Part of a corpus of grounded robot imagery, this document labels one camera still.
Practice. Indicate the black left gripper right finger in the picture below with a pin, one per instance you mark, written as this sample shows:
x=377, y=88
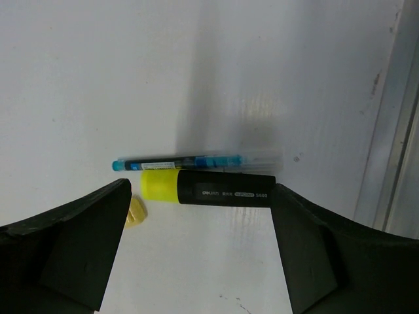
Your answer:
x=335, y=265

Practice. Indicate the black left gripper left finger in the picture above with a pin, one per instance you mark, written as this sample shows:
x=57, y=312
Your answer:
x=60, y=261

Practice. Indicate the blue gel pen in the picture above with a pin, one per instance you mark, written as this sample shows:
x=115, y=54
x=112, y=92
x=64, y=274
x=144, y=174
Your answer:
x=236, y=161

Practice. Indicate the yellow pastel highlighter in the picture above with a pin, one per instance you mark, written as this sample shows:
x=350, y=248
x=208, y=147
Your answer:
x=137, y=212

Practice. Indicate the black highlighter yellow cap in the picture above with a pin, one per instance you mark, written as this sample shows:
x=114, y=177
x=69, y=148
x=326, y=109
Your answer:
x=207, y=188

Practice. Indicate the aluminium table frame rail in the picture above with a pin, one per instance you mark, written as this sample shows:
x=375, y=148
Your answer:
x=388, y=198

